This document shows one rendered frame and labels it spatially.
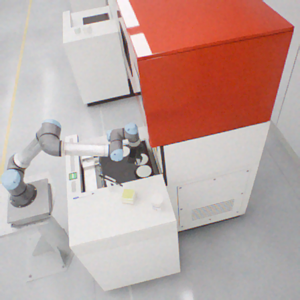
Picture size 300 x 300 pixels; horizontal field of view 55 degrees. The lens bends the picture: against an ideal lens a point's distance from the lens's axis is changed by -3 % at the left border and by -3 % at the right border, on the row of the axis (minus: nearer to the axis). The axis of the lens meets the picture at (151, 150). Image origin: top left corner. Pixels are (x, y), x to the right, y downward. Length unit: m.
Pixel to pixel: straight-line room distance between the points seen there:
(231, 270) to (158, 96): 1.69
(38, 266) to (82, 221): 1.18
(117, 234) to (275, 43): 1.28
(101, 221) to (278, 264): 1.58
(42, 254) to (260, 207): 2.05
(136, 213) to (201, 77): 0.86
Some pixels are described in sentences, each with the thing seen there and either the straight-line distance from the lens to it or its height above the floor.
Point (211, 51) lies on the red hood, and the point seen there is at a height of 1.77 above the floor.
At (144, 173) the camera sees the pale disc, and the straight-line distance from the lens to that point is 2.00.
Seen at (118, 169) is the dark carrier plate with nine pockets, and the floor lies 0.90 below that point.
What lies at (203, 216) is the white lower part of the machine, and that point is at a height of 0.24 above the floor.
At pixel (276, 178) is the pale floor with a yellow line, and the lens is 3.18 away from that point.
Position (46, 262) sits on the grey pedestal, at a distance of 2.90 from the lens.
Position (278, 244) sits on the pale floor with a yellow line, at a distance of 2.82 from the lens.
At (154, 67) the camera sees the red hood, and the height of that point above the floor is 1.75.
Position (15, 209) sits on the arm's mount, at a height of 0.89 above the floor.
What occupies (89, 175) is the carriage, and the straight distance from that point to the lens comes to 2.11.
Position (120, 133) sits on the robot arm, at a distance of 1.80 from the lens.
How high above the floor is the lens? 2.49
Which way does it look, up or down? 49 degrees down
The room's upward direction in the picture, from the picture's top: 9 degrees counter-clockwise
